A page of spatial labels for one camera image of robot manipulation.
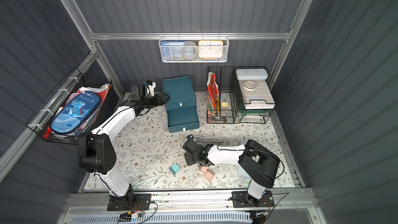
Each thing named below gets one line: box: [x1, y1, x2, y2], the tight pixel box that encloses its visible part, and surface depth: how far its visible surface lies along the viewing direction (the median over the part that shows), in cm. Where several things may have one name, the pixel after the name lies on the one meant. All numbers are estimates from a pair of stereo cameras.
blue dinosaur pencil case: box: [50, 90, 102, 135], surface depth 67 cm
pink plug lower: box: [204, 169, 215, 182], surface depth 82 cm
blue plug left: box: [169, 162, 181, 175], surface depth 84 cm
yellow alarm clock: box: [197, 39, 224, 59], surface depth 90 cm
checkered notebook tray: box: [237, 79, 276, 110], surface depth 93 cm
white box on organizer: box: [235, 68, 269, 81], surface depth 102 cm
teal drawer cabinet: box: [162, 75, 200, 134], surface depth 95 cm
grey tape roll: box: [181, 40, 199, 61], surface depth 89 cm
